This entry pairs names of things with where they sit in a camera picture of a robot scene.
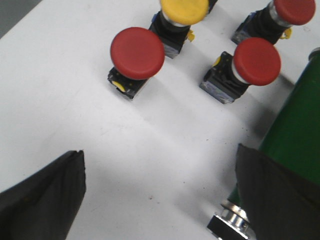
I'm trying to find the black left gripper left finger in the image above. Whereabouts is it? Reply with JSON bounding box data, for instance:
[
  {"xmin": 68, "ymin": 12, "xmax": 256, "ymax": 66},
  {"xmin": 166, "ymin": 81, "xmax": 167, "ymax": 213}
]
[{"xmin": 0, "ymin": 150, "xmax": 86, "ymax": 240}]

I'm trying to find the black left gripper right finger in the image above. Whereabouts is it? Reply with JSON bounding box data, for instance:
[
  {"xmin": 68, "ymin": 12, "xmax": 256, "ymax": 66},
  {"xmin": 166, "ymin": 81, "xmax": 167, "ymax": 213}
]
[{"xmin": 235, "ymin": 144, "xmax": 320, "ymax": 240}]

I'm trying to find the green conveyor belt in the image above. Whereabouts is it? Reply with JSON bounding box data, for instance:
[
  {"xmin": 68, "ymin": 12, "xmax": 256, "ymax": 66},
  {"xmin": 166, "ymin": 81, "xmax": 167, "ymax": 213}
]
[{"xmin": 258, "ymin": 53, "xmax": 320, "ymax": 186}]

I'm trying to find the red push button centre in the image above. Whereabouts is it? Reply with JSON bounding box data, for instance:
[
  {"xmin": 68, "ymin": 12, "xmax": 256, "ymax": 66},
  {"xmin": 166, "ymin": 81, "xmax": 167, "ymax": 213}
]
[{"xmin": 199, "ymin": 37, "xmax": 282, "ymax": 104}]

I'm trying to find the red push button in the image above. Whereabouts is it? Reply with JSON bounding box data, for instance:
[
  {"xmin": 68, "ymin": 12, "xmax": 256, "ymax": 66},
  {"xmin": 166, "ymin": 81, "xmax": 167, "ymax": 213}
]
[
  {"xmin": 199, "ymin": 37, "xmax": 282, "ymax": 104},
  {"xmin": 107, "ymin": 27, "xmax": 165, "ymax": 100},
  {"xmin": 231, "ymin": 0, "xmax": 316, "ymax": 45}
]

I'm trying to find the red push button left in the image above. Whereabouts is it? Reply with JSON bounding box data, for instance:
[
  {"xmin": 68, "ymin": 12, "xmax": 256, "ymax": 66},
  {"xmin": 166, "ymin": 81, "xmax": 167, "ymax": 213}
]
[{"xmin": 107, "ymin": 27, "xmax": 165, "ymax": 100}]

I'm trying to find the red push button upper right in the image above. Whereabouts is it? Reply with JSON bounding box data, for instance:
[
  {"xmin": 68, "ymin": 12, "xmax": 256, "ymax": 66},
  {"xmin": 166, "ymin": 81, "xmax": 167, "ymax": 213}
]
[{"xmin": 231, "ymin": 0, "xmax": 316, "ymax": 45}]

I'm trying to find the yellow push button upper left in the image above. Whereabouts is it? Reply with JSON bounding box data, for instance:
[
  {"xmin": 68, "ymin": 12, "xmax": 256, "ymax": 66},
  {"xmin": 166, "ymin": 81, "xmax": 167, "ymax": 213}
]
[{"xmin": 149, "ymin": 0, "xmax": 210, "ymax": 59}]

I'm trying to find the aluminium conveyor frame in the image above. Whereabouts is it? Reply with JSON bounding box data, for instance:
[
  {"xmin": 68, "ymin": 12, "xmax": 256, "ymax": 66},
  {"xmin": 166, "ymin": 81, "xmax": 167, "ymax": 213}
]
[{"xmin": 207, "ymin": 48, "xmax": 320, "ymax": 240}]

